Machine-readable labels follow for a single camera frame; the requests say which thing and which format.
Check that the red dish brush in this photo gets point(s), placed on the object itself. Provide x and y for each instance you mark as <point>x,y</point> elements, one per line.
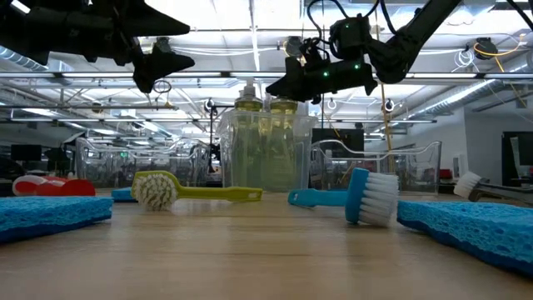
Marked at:
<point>75,188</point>

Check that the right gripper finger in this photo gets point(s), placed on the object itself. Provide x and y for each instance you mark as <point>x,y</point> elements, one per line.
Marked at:
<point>293,85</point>

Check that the red chair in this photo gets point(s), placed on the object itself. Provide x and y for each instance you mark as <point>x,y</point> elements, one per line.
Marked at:
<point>446,174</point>

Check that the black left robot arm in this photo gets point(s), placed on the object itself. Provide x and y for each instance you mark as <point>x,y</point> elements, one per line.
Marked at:
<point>33,25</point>

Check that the black monitor screen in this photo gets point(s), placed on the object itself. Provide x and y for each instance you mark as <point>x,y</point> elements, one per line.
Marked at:
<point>510,166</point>
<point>345,134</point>
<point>25,153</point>

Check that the light blue sponge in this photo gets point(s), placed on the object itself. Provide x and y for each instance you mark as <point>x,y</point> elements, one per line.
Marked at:
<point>121,196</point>
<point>50,212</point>
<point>466,229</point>

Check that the green dish brush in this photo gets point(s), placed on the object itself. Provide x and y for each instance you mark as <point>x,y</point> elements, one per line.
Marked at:
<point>208,193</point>

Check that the clear yellow-green soap bottle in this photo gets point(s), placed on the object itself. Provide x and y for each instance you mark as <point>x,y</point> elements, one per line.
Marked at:
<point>247,146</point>
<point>283,146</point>

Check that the silver ventilation duct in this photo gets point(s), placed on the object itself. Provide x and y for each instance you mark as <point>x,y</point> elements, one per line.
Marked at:
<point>470,96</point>

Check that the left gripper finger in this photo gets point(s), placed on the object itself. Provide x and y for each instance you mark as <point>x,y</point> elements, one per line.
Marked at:
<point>154,23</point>
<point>160,66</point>

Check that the clear deep plastic bin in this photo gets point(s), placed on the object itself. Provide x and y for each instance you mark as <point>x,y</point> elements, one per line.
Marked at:
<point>306,166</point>

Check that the clear shallow plastic tray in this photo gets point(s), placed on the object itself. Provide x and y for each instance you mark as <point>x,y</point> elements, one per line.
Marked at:
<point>416,175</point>
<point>104,166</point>

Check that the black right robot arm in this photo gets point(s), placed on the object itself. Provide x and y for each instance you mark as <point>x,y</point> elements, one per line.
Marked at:
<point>408,37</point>

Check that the dark grey dish brush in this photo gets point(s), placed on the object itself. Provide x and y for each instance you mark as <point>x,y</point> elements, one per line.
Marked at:
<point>491,191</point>

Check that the blue dish brush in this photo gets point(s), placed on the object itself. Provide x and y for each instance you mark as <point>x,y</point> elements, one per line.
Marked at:
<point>358,196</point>

